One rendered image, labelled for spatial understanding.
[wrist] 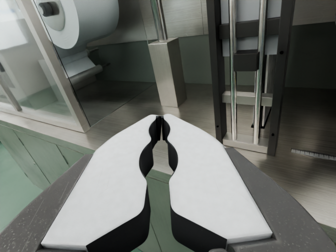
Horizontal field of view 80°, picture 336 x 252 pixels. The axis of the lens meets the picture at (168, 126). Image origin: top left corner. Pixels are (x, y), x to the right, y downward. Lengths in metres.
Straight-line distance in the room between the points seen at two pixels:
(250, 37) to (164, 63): 0.40
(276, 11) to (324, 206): 0.40
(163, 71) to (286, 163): 0.54
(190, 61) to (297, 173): 0.73
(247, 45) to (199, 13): 0.53
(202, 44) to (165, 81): 0.29
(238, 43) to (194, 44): 0.55
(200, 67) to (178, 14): 0.26
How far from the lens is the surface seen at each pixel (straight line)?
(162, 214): 0.84
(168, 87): 0.86
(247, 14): 0.51
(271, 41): 0.51
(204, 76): 1.08
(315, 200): 0.53
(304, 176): 0.57
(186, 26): 1.05
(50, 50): 0.82
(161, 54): 0.83
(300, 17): 0.93
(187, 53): 1.08
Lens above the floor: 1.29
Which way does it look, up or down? 31 degrees down
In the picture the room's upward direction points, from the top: 12 degrees counter-clockwise
